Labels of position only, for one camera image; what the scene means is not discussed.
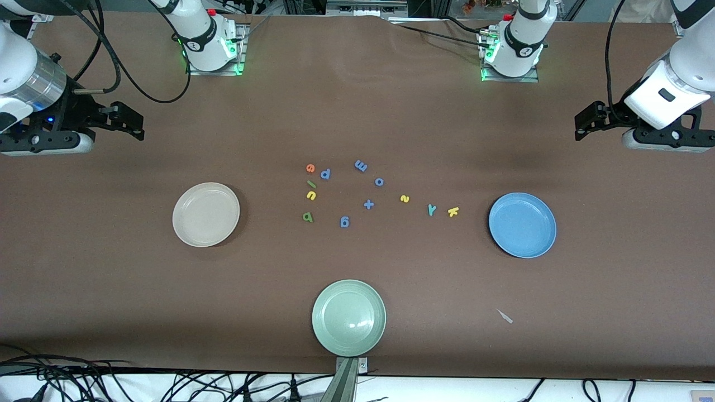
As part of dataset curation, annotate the brown table cover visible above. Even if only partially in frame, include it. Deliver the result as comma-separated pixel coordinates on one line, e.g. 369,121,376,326
0,11,715,381

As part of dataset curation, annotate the grey metal camera mount post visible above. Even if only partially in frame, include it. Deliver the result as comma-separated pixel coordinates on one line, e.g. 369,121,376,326
320,357,369,402

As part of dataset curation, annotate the person in pale clothes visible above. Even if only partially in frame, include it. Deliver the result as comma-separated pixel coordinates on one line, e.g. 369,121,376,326
614,0,676,23

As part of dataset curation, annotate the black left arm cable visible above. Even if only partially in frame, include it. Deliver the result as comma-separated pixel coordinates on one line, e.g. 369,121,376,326
605,0,629,125

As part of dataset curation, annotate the green plate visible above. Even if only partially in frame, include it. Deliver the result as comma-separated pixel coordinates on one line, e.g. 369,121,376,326
312,280,387,357

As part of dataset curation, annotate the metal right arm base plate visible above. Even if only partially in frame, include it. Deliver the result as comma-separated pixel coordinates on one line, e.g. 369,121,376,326
187,22,247,76

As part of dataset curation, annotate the black cable to arm base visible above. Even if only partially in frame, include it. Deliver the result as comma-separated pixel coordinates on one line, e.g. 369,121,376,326
391,17,492,48

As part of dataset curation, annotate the grey metal rail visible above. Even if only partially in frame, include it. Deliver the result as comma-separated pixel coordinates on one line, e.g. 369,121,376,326
326,0,409,16

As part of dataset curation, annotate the beige plate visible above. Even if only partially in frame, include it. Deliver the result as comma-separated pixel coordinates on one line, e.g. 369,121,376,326
172,183,241,248

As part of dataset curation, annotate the thick black cable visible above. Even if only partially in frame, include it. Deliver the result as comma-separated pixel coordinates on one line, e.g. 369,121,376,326
0,353,135,374

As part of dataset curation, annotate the blue plate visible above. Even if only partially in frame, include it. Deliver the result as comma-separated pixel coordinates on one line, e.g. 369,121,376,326
489,193,557,259

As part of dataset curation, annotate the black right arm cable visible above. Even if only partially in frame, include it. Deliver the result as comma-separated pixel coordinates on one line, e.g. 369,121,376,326
56,0,193,104

